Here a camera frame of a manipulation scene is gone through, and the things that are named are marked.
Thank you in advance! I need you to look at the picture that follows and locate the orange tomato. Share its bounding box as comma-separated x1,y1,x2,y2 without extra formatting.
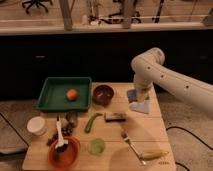
66,89,78,101

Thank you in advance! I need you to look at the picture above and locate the dark grape bunch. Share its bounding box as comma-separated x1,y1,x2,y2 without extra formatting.
46,125,73,146

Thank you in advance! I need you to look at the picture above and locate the white handled dish brush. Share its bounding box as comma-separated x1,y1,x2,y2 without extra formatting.
55,117,68,153

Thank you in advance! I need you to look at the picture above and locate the blue sponge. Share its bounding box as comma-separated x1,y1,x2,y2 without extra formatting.
127,89,137,103

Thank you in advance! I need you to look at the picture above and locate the black board eraser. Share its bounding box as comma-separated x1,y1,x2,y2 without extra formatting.
104,113,126,122

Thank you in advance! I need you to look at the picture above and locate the black office chair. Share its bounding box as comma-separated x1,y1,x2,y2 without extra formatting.
22,0,53,14

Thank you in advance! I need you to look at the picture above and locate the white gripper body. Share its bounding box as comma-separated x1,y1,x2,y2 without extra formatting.
134,78,152,103

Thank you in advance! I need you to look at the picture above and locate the green chili pepper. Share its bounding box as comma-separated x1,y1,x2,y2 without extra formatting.
84,113,103,133

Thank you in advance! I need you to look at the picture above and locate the small metal cup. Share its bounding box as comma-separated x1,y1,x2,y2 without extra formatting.
65,112,78,127

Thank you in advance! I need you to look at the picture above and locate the grey triangular cloth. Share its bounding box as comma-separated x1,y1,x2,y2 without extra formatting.
129,100,149,114

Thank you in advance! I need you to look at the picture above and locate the green plastic tray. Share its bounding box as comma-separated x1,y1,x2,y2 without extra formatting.
37,77,92,112

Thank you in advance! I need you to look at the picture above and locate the white round container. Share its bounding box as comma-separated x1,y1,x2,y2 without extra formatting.
27,116,47,136

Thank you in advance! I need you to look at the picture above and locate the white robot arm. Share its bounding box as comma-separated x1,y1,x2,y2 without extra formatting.
131,47,213,119

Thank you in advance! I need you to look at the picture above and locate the black power cable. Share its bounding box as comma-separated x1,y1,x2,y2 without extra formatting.
165,125,213,171

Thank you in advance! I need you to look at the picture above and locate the orange bowl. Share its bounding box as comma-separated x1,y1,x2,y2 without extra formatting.
48,137,80,171

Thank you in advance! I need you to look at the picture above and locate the purple bowl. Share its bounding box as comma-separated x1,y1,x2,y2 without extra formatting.
92,85,114,106

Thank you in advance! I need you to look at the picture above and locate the green plastic cup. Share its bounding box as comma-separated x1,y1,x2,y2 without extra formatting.
88,138,106,155

